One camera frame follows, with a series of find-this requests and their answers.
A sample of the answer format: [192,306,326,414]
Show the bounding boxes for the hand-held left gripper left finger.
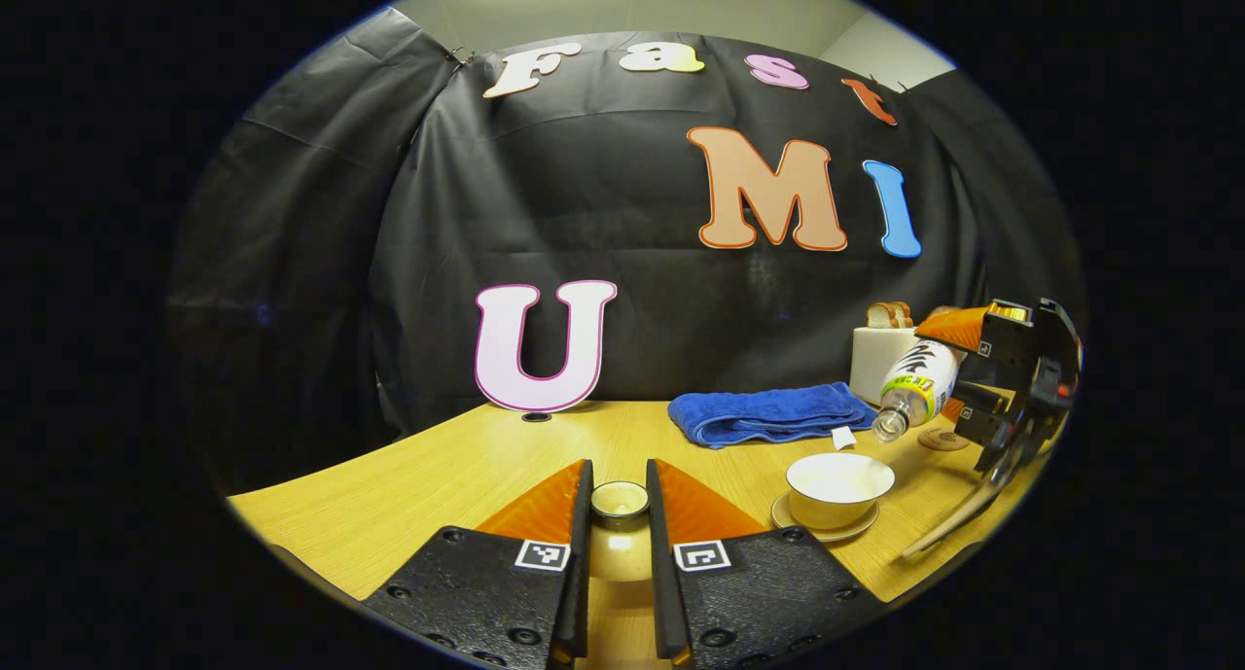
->
[362,459,595,670]

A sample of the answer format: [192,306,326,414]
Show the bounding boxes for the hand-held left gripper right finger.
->
[646,458,886,670]

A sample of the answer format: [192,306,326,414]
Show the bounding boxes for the clear plastic water bottle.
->
[872,337,969,443]

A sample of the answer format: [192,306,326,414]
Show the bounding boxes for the white teacup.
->
[786,453,896,530]

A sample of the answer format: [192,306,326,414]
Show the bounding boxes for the white toaster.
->
[850,326,920,406]

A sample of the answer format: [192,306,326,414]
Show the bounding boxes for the white saucer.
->
[771,493,880,544]

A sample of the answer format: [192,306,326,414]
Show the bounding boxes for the blue folded towel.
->
[668,382,879,450]

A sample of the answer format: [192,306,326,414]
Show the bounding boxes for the black backdrop cloth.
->
[165,9,1088,496]

